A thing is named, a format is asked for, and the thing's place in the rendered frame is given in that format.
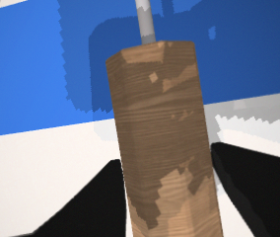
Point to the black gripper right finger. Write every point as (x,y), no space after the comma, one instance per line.
(251,180)

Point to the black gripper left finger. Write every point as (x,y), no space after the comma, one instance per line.
(98,210)

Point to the brown wooden tool handle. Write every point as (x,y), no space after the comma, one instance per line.
(162,136)

